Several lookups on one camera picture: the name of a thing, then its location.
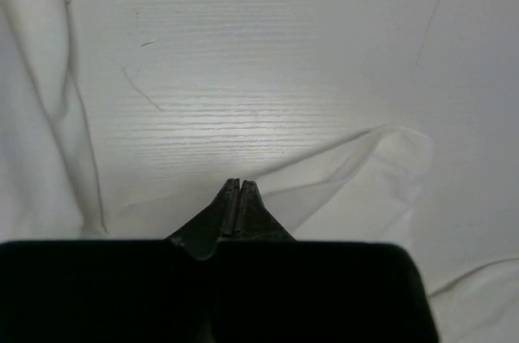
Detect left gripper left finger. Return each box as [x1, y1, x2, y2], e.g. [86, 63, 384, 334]
[166, 178, 239, 260]

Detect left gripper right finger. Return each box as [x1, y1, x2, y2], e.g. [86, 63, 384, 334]
[237, 181, 294, 242]

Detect white shirt red logo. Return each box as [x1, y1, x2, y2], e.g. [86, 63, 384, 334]
[1, 0, 518, 342]

